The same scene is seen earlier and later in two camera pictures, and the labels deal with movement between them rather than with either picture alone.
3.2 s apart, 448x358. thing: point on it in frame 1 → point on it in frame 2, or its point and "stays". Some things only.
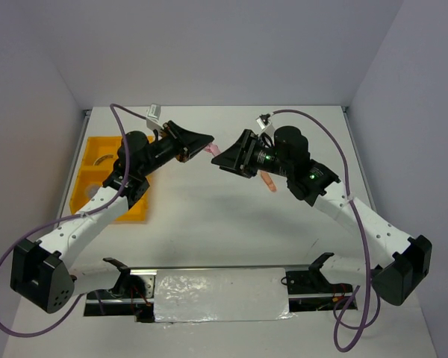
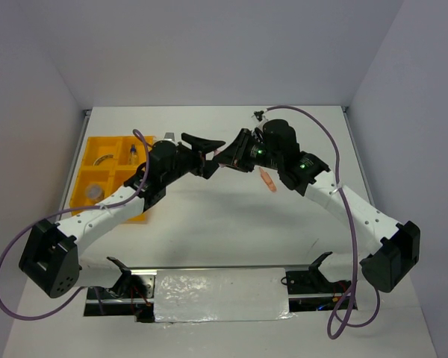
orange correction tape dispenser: [266, 177] stays
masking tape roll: [103, 157] stays
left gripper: [186, 142] → [201, 146]
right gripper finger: [241, 157] stays
